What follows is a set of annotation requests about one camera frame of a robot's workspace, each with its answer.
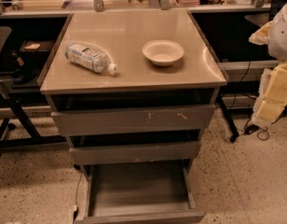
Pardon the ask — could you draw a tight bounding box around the dark box on shelf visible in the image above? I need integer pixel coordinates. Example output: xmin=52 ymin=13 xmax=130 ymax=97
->
xmin=20 ymin=40 xmax=54 ymax=68

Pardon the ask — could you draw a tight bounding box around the black side table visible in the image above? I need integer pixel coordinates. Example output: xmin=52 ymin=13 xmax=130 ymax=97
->
xmin=216 ymin=12 xmax=287 ymax=144

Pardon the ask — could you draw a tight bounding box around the grey drawer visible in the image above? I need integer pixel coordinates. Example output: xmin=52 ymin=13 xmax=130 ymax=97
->
xmin=51 ymin=105 xmax=215 ymax=136
xmin=75 ymin=161 xmax=205 ymax=224
xmin=70 ymin=141 xmax=201 ymax=165

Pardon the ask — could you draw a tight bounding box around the grey middle drawer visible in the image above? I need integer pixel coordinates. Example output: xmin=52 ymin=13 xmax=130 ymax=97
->
xmin=70 ymin=141 xmax=201 ymax=165

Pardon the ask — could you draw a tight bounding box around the grey bottom drawer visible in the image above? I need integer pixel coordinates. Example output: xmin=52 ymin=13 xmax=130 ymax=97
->
xmin=75 ymin=161 xmax=205 ymax=224

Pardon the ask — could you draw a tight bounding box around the white paper bowl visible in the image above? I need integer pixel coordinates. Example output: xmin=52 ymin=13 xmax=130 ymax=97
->
xmin=142 ymin=40 xmax=185 ymax=67

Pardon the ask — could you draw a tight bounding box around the plastic water bottle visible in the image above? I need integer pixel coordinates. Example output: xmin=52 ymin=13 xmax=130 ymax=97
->
xmin=65 ymin=43 xmax=117 ymax=76

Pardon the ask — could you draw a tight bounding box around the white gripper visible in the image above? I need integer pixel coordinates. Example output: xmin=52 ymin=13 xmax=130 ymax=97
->
xmin=252 ymin=62 xmax=287 ymax=127

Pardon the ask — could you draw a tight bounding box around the grey drawer cabinet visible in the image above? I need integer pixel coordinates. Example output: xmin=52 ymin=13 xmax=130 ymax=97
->
xmin=36 ymin=8 xmax=229 ymax=182

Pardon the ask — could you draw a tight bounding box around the black power adapter with cable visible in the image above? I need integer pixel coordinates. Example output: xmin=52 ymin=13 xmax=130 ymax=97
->
xmin=244 ymin=124 xmax=269 ymax=141

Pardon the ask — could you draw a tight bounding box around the white cable on floor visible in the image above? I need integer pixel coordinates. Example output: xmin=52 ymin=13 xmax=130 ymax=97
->
xmin=72 ymin=171 xmax=84 ymax=224

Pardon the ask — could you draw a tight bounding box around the grey top drawer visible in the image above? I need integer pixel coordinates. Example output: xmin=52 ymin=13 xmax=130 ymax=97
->
xmin=51 ymin=105 xmax=215 ymax=136

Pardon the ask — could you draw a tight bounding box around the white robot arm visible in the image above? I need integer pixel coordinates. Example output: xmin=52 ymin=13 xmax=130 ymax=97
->
xmin=249 ymin=3 xmax=287 ymax=128

